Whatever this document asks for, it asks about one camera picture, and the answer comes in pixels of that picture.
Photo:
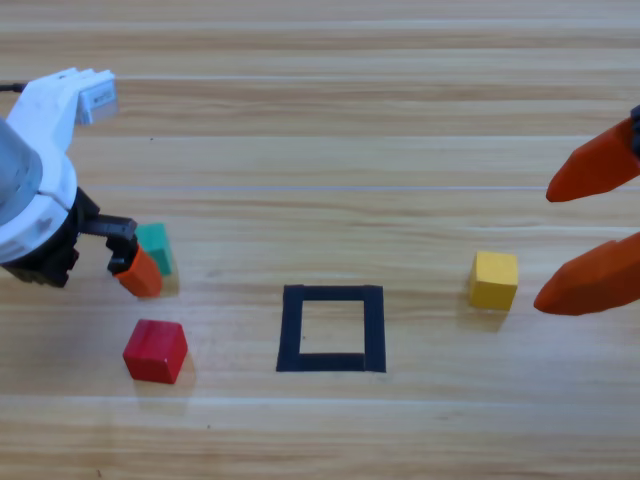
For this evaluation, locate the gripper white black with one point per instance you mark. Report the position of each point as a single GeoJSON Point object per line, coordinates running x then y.
{"type": "Point", "coordinates": [50, 220]}
{"type": "Point", "coordinates": [636, 135]}

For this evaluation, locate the green wooden cube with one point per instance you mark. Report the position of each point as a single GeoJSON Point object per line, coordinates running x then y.
{"type": "Point", "coordinates": [157, 245]}

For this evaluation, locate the red wooden cube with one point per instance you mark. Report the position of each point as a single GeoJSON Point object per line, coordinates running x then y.
{"type": "Point", "coordinates": [155, 350]}

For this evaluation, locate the yellow wooden cube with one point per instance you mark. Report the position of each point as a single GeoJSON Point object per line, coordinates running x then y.
{"type": "Point", "coordinates": [492, 282]}

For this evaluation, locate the black tape square outline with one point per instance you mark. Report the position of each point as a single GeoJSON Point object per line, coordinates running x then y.
{"type": "Point", "coordinates": [290, 330]}

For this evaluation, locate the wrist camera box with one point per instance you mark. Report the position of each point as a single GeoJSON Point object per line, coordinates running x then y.
{"type": "Point", "coordinates": [100, 100]}

